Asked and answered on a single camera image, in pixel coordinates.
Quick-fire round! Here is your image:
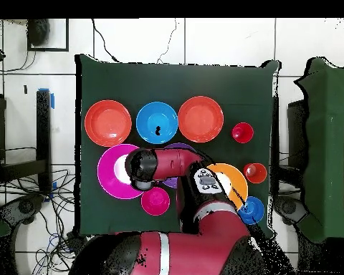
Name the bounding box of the light blue plastic bowl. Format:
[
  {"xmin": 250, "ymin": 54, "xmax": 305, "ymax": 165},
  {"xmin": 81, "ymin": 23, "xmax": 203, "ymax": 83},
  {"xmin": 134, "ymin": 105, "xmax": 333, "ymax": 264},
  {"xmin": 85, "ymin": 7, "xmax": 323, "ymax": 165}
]
[{"xmin": 135, "ymin": 101, "xmax": 179, "ymax": 145}]

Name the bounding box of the black office chair base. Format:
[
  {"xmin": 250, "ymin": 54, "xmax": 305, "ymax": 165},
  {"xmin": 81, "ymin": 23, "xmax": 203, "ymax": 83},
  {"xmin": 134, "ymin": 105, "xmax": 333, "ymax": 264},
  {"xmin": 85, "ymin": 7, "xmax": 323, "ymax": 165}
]
[
  {"xmin": 274, "ymin": 196, "xmax": 308, "ymax": 226},
  {"xmin": 0, "ymin": 194, "xmax": 45, "ymax": 227}
]

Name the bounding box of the large magenta plastic bowl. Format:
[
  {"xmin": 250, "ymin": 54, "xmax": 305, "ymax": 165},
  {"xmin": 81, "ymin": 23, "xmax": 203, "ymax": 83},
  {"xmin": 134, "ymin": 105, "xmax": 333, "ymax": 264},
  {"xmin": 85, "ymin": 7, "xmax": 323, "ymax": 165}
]
[{"xmin": 97, "ymin": 143, "xmax": 145, "ymax": 201}]

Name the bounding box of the small crimson plastic bowl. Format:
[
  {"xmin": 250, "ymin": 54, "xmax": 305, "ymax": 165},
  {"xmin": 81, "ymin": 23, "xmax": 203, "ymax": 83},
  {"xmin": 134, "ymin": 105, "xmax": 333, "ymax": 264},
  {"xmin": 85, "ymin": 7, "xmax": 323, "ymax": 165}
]
[{"xmin": 140, "ymin": 186, "xmax": 171, "ymax": 216}]

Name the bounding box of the purple plastic bowl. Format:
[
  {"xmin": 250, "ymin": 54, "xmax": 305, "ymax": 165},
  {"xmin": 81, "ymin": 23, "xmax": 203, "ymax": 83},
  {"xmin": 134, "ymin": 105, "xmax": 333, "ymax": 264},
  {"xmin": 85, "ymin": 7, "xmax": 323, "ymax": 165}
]
[{"xmin": 161, "ymin": 142, "xmax": 198, "ymax": 189}]

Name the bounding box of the thin black cable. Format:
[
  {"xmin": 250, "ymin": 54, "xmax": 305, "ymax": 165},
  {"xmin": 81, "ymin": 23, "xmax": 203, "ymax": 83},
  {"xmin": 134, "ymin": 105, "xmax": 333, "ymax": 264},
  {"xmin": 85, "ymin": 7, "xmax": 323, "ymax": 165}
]
[{"xmin": 156, "ymin": 19, "xmax": 178, "ymax": 64}]

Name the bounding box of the black power brick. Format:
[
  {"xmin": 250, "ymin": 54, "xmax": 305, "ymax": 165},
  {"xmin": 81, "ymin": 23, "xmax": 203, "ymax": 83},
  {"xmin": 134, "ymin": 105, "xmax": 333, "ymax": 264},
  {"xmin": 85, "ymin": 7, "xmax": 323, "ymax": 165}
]
[{"xmin": 66, "ymin": 231, "xmax": 88, "ymax": 251}]

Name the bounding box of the black box beside table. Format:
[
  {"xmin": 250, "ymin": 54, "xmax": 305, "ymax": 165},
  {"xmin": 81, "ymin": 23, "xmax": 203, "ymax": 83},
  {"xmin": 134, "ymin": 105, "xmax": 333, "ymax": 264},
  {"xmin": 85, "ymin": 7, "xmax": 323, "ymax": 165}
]
[{"xmin": 287, "ymin": 99, "xmax": 307, "ymax": 170}]

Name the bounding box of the large orange plastic bowl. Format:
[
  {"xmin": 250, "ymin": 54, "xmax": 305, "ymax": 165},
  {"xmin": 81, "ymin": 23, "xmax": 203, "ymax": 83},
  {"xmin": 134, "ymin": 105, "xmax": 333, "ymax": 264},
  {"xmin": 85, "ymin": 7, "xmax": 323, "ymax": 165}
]
[{"xmin": 206, "ymin": 162, "xmax": 249, "ymax": 211}]

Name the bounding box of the black square floor frame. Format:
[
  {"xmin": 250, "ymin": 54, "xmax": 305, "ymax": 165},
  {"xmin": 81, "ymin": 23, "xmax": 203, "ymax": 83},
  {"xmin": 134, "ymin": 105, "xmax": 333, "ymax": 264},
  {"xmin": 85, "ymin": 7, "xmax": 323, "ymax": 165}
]
[{"xmin": 27, "ymin": 19, "xmax": 70, "ymax": 52}]

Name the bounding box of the dark green tablecloth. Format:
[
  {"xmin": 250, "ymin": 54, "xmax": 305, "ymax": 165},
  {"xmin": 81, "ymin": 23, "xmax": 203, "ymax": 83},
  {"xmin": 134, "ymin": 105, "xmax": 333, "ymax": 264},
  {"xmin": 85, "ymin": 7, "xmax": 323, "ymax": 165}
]
[{"xmin": 75, "ymin": 53, "xmax": 282, "ymax": 240}]

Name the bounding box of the red-orange plastic bowl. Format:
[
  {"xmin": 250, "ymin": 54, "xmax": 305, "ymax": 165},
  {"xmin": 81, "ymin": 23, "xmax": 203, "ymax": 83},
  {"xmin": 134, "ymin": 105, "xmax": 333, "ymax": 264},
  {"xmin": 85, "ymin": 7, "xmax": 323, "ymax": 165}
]
[
  {"xmin": 177, "ymin": 95, "xmax": 225, "ymax": 143},
  {"xmin": 84, "ymin": 99, "xmax": 133, "ymax": 148}
]

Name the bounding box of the orange plastic cup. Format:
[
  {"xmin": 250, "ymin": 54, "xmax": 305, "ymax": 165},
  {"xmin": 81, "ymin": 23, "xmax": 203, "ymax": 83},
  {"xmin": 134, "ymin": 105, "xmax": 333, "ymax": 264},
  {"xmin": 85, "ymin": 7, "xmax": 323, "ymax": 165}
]
[{"xmin": 243, "ymin": 162, "xmax": 268, "ymax": 185}]

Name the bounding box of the tangle of black cables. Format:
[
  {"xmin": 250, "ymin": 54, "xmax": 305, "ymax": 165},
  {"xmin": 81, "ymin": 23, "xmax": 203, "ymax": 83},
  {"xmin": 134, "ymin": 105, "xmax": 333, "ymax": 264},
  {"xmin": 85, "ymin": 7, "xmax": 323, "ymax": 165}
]
[{"xmin": 0, "ymin": 168, "xmax": 76, "ymax": 275}]

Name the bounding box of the red plastic cup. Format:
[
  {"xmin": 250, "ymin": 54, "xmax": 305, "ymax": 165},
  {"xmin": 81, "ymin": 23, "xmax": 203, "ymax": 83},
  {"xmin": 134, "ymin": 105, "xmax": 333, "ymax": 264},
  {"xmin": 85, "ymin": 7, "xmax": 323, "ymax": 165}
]
[{"xmin": 231, "ymin": 122, "xmax": 254, "ymax": 144}]

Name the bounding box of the black cable with plug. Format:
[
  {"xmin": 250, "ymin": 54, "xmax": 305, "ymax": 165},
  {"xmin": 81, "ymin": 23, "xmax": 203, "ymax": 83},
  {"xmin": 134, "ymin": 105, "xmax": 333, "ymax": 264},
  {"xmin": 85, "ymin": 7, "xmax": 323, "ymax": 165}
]
[{"xmin": 90, "ymin": 19, "xmax": 121, "ymax": 63}]

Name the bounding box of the small dark blue bowl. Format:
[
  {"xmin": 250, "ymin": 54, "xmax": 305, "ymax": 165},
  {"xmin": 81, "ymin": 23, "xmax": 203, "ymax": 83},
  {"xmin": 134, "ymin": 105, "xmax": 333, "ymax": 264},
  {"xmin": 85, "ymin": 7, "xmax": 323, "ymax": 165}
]
[{"xmin": 236, "ymin": 196, "xmax": 265, "ymax": 226}]

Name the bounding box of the person's black shoe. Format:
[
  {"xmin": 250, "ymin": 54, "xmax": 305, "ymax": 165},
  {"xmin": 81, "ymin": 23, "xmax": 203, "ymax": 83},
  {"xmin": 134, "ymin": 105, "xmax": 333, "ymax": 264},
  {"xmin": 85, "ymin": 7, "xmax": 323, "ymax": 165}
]
[{"xmin": 27, "ymin": 19, "xmax": 52, "ymax": 47}]

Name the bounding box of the black bench frame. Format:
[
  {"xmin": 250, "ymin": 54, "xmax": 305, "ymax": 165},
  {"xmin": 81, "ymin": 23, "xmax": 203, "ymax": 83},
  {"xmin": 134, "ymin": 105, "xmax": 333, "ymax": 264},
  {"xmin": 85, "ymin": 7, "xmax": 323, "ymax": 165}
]
[{"xmin": 0, "ymin": 89, "xmax": 54, "ymax": 185}]

